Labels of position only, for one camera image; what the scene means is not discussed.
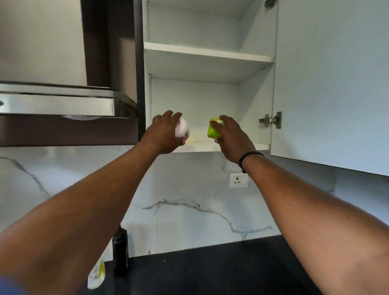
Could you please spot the person's left hand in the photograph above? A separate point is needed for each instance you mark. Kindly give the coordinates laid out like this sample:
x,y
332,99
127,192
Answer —
x,y
162,136

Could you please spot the person's right hand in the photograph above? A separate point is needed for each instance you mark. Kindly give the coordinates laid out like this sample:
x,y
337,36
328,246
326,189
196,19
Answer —
x,y
235,143

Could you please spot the white bowl with red pattern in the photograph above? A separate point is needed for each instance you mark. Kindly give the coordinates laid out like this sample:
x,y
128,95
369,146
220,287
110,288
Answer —
x,y
183,129

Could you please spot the green square bowl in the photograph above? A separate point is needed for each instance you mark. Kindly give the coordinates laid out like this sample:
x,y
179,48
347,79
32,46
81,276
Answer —
x,y
212,129

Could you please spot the beige ribbed corner wall cabinet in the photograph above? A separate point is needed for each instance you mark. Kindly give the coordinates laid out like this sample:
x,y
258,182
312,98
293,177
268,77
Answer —
x,y
334,91

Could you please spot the person's right forearm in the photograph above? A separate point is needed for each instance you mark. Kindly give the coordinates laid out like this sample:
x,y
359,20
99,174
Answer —
x,y
319,218

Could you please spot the person's left forearm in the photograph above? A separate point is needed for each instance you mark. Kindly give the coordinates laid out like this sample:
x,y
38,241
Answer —
x,y
76,218

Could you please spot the metal cabinet door hinge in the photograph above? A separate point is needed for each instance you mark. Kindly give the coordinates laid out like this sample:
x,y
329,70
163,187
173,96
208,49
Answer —
x,y
269,3
275,120

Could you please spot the white cabinet shelf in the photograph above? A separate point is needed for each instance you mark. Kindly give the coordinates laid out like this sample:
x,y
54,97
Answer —
x,y
206,63

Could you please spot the person's blue shirt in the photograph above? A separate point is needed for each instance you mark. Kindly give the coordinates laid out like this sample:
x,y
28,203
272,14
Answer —
x,y
9,287

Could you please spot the black wristband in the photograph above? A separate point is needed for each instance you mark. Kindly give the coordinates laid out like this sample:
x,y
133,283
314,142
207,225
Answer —
x,y
247,154

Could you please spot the black water bottle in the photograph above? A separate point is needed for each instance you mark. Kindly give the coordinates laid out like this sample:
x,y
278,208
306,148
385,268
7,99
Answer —
x,y
120,252

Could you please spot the stainless steel range hood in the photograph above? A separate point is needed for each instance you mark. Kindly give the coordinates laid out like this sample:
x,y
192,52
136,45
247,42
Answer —
x,y
39,45

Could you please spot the small clear container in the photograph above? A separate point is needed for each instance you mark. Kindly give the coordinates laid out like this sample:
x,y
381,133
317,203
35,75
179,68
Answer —
x,y
96,275

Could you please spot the white wall socket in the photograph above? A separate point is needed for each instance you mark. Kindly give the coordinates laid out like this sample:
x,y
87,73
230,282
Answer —
x,y
238,180

